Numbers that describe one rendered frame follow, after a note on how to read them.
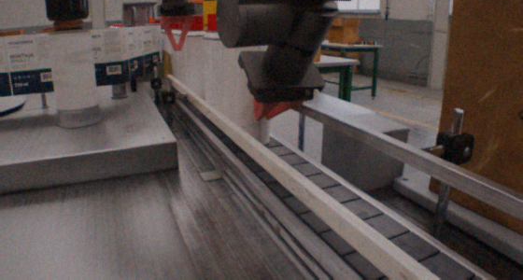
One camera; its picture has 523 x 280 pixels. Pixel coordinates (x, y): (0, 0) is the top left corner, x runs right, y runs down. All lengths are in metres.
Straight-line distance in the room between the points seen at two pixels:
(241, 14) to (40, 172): 0.41
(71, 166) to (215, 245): 0.29
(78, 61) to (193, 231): 0.42
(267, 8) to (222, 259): 0.26
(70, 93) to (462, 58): 0.65
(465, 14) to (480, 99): 0.10
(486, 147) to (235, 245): 0.31
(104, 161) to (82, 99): 0.18
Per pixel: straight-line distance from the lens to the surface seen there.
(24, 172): 0.61
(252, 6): 0.34
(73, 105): 0.73
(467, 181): 0.29
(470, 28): 0.46
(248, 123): 0.52
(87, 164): 0.59
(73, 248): 0.44
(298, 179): 0.36
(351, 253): 0.32
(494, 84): 0.45
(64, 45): 0.71
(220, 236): 0.42
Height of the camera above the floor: 1.07
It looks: 18 degrees down
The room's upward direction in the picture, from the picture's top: straight up
